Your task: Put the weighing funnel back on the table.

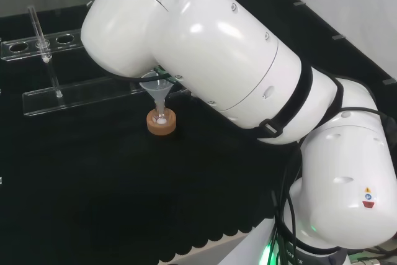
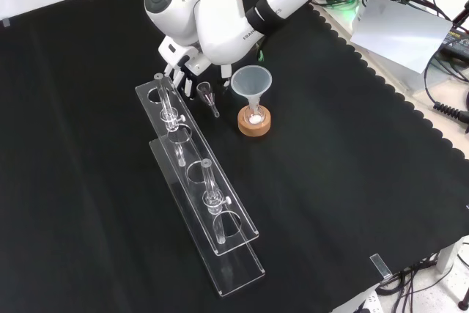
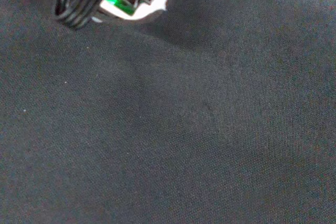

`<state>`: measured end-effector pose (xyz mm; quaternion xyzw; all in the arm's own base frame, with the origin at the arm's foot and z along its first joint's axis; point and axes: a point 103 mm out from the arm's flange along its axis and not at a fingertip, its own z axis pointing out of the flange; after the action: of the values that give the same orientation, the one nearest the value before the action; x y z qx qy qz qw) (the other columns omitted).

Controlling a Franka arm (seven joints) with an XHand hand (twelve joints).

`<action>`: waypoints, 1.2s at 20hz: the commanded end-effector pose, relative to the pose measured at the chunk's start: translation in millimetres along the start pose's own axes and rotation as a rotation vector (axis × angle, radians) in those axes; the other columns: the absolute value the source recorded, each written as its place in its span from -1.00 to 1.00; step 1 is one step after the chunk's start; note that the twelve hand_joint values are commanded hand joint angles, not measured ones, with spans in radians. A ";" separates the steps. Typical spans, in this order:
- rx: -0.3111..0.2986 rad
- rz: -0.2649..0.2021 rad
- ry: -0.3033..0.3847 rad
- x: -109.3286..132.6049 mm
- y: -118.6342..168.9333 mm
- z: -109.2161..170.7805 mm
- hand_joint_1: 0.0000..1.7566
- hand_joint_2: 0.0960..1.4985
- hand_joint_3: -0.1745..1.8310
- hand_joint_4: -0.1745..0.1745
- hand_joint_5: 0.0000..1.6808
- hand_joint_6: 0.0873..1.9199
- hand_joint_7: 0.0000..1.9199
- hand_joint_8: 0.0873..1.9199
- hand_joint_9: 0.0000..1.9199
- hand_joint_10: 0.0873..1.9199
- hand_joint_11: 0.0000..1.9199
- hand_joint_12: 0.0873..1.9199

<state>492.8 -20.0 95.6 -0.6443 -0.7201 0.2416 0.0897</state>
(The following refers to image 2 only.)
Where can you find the clear acrylic funnel stand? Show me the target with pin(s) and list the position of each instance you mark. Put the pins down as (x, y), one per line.
(217, 178)

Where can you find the translucent plastic funnel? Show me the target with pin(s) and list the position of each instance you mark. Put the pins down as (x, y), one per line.
(253, 87)

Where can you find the clear glass weighing funnel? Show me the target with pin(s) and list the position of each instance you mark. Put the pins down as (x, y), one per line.
(206, 94)

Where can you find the white power strip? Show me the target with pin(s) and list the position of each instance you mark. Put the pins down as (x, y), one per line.
(368, 303)

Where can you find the black table cloth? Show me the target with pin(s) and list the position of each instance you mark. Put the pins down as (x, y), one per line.
(329, 181)

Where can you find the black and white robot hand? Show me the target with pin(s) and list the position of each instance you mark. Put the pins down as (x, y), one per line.
(185, 57)

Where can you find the black power adapter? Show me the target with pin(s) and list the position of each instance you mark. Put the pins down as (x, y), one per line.
(458, 43)

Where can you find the round-bottom glass flask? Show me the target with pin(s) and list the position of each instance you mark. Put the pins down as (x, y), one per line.
(255, 119)

